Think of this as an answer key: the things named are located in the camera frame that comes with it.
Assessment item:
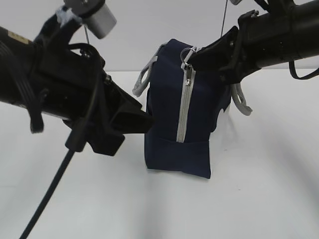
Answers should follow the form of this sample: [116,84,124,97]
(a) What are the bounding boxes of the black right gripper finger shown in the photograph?
[188,26,239,71]

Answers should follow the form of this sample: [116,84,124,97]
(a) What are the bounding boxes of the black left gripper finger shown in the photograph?
[113,100,154,134]

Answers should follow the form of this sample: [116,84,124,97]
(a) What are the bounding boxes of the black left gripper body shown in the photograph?
[63,73,140,156]

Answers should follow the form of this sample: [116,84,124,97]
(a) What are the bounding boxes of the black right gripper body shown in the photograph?
[219,10,259,85]

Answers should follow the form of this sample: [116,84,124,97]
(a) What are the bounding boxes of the navy blue lunch bag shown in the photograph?
[132,39,252,179]

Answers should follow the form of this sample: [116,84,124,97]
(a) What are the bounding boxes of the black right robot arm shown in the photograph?
[189,0,319,85]

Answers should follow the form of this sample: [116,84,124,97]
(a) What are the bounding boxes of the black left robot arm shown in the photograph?
[0,14,154,156]

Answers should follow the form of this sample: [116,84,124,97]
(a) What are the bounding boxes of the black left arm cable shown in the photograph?
[18,46,105,239]

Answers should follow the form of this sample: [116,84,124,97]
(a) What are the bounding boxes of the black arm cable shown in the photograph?
[289,59,319,80]
[18,46,105,239]

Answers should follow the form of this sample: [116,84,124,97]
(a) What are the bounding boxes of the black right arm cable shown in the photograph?
[289,59,319,80]

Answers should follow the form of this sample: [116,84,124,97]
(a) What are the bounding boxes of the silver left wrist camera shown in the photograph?
[64,0,117,39]

